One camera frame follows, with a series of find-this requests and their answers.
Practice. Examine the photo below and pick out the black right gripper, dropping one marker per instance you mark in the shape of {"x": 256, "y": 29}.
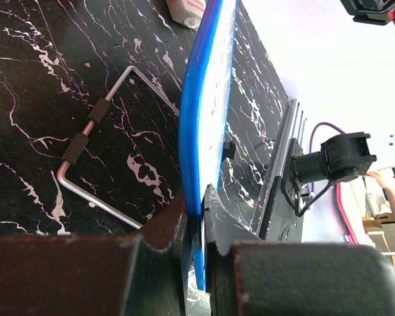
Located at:
{"x": 377, "y": 12}

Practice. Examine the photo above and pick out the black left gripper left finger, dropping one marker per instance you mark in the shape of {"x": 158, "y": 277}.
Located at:
{"x": 144, "y": 273}

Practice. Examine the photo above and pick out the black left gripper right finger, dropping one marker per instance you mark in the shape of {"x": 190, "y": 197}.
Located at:
{"x": 248, "y": 276}

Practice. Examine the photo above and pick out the white whiteboard blue frame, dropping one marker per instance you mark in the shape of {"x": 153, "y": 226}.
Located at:
{"x": 203, "y": 112}

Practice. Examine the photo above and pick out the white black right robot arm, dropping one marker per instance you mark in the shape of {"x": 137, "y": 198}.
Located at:
{"x": 345, "y": 157}

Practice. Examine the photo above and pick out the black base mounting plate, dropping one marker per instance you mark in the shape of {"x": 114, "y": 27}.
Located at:
{"x": 278, "y": 223}

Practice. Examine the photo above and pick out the metal wire whiteboard stand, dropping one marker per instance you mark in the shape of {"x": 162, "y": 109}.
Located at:
{"x": 144, "y": 172}

